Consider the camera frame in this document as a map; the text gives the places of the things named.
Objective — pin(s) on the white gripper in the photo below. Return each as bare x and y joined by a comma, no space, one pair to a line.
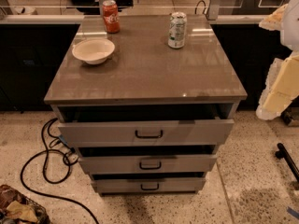
291,25

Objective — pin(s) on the green white 7up can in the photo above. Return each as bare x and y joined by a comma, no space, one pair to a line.
177,30

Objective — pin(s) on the red coca-cola can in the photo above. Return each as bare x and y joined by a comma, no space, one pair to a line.
111,16

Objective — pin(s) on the white paper bowl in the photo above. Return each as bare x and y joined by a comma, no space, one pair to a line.
93,51

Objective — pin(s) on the black stand leg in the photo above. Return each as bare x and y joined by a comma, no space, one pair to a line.
282,153

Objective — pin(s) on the top grey drawer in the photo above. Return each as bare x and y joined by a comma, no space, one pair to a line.
147,133

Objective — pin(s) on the grey drawer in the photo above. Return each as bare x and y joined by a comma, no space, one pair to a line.
172,184
147,133
147,164

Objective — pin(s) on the middle grey drawer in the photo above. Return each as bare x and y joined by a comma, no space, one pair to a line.
147,164

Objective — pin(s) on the grey drawer cabinet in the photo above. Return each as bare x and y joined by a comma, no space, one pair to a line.
146,80

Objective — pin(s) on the bottom grey drawer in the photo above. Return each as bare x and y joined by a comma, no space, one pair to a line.
172,184

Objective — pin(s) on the basket with cloths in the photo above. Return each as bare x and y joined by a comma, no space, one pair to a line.
16,208

